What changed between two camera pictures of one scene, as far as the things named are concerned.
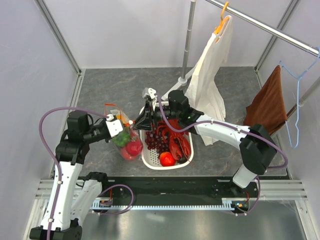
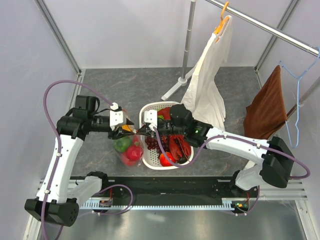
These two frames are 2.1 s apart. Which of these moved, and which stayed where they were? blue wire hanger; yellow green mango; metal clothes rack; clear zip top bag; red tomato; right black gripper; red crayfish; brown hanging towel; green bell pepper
Moved: yellow green mango; clear zip top bag; right black gripper; green bell pepper
Stayed: red tomato; red crayfish; brown hanging towel; metal clothes rack; blue wire hanger
